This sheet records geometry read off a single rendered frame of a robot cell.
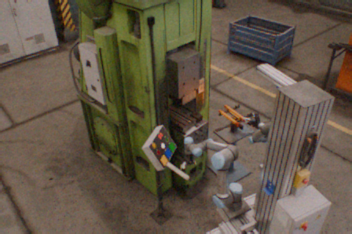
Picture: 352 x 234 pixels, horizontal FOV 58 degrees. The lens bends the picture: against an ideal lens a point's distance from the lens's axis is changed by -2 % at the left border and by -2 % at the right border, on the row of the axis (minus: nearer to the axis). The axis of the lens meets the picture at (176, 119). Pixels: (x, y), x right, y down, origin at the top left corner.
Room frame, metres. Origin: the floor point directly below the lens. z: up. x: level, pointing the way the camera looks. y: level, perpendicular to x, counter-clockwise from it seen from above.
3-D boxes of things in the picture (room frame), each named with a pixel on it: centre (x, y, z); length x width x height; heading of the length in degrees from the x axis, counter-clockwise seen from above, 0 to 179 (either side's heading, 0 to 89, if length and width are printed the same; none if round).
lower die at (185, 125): (2.93, 0.01, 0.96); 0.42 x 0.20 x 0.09; 43
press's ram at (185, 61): (2.96, -0.03, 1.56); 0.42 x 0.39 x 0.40; 43
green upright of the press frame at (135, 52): (2.84, 0.32, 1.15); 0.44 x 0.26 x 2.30; 43
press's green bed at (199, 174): (2.98, -0.03, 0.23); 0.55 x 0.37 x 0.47; 43
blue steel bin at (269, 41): (6.50, -1.85, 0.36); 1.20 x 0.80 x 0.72; 45
